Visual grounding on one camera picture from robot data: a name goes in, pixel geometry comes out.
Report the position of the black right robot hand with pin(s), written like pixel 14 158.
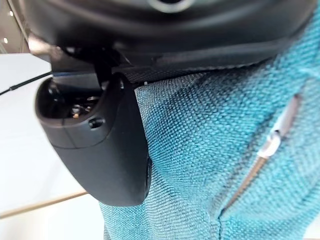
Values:
pixel 105 150

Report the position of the tan wooden trim strip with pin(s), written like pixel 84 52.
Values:
pixel 37 205

